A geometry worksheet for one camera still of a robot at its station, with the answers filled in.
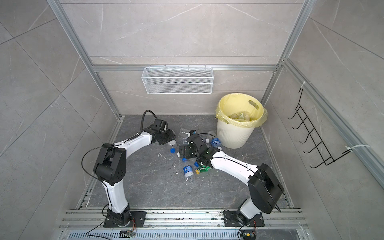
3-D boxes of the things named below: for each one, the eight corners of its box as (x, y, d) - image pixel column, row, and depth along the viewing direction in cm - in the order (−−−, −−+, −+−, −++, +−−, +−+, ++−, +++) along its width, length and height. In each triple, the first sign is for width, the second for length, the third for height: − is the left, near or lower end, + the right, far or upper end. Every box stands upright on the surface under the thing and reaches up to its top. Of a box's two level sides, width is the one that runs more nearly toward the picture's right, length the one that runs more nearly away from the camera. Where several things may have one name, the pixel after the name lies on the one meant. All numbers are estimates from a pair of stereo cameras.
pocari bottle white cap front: (185, 183, 86) (185, 180, 83) (183, 169, 91) (182, 166, 88) (195, 180, 87) (195, 178, 83) (192, 167, 92) (191, 164, 89)
